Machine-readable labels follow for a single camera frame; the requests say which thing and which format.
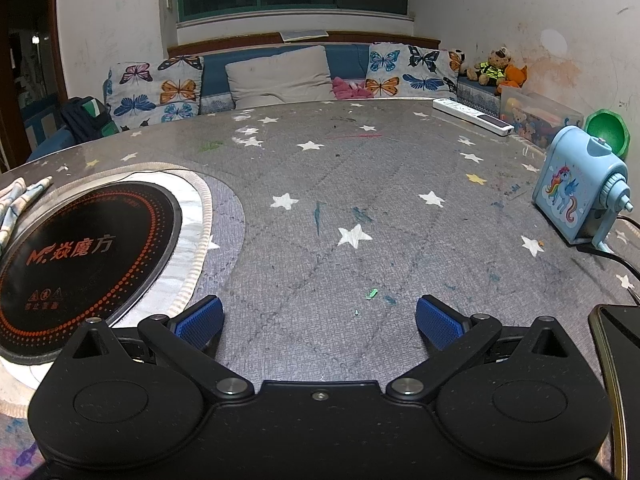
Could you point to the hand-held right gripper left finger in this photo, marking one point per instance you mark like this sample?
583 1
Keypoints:
202 322

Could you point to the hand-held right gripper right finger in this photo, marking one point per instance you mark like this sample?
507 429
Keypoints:
440 322

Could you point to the blue white striped shirt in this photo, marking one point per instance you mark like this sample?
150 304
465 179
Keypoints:
20 200

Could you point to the black round induction hob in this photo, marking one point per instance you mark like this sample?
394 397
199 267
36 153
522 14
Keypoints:
75 260

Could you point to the grey star-print table cover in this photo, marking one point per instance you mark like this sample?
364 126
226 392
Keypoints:
350 185

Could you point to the blue unicorn pencil sharpener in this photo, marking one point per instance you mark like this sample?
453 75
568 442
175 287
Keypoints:
565 185

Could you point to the black tablet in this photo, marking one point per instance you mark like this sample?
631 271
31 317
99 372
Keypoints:
625 360

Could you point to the white power strip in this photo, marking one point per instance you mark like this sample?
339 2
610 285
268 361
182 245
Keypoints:
470 112

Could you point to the clear plastic toy box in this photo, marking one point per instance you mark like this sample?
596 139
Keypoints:
540 110

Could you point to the dark backpack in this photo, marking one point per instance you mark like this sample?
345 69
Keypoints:
82 120

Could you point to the butterfly print cushion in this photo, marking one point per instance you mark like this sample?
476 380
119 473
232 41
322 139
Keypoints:
160 90
400 70

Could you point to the pink cloth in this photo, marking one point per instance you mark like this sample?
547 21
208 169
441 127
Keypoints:
350 89

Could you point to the orange plush toy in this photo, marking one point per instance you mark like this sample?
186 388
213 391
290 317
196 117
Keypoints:
515 77

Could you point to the grey pillow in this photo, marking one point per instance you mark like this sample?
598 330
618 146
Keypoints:
280 77

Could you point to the green plastic bowl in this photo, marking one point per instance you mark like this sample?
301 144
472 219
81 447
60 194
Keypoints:
607 127

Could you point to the brown teddy bear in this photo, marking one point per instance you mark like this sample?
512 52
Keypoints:
492 67

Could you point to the black and white plush toy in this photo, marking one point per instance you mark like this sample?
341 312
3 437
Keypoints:
459 60

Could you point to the book on window sill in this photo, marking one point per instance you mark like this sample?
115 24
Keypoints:
305 35

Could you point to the blue sofa with wooden frame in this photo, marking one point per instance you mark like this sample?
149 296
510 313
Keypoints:
215 72

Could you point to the wooden door frame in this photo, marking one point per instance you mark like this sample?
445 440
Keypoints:
61 60

